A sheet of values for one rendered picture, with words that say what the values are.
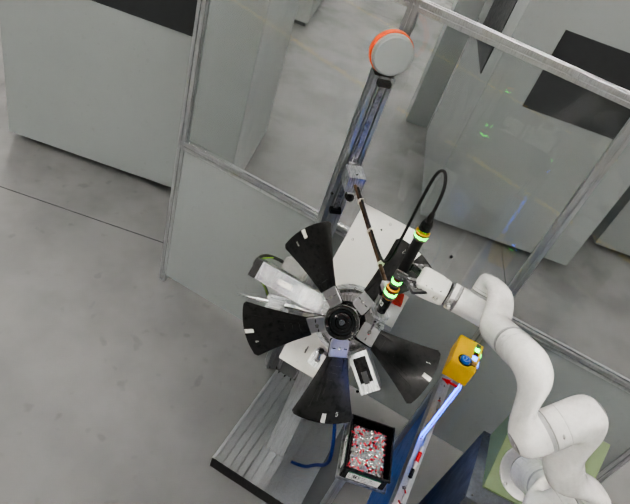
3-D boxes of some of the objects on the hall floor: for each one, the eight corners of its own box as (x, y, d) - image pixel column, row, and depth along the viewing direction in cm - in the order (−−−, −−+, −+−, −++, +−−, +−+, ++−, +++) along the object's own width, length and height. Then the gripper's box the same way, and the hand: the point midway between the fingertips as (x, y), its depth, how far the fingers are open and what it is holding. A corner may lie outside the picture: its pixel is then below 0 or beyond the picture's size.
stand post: (267, 448, 285) (317, 334, 226) (282, 458, 283) (336, 346, 225) (262, 455, 281) (312, 341, 223) (278, 465, 280) (332, 353, 221)
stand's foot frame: (273, 377, 316) (276, 369, 311) (344, 421, 308) (349, 413, 303) (209, 465, 270) (212, 457, 265) (292, 519, 262) (296, 512, 257)
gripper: (462, 271, 177) (411, 244, 180) (449, 303, 164) (393, 273, 167) (452, 288, 182) (402, 260, 184) (438, 320, 169) (384, 290, 172)
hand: (403, 269), depth 175 cm, fingers open, 6 cm apart
